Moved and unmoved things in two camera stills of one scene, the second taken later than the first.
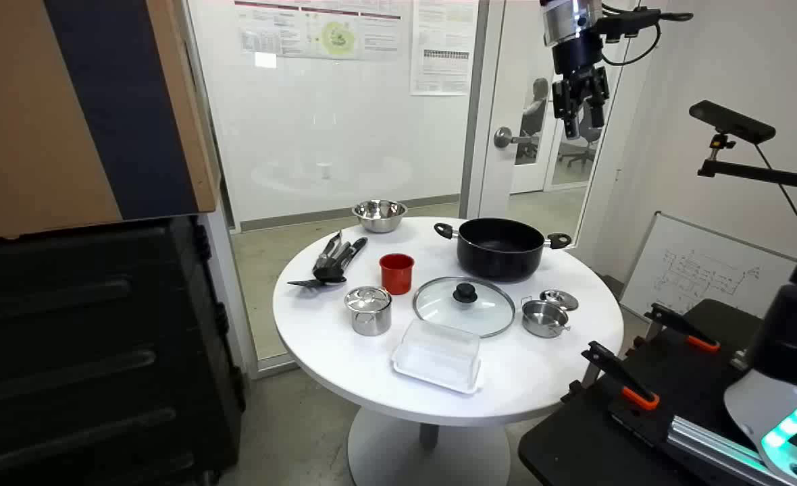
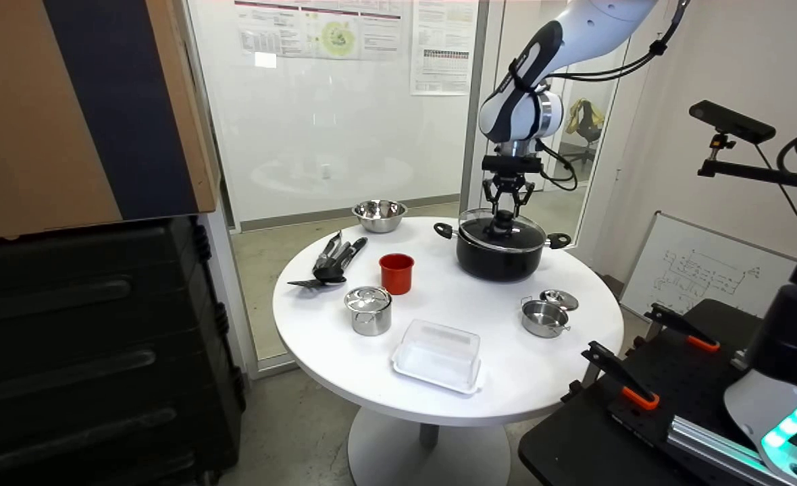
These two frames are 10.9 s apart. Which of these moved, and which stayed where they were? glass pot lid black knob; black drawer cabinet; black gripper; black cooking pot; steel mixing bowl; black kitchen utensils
Moved: black gripper; glass pot lid black knob
Stayed: black drawer cabinet; black kitchen utensils; steel mixing bowl; black cooking pot
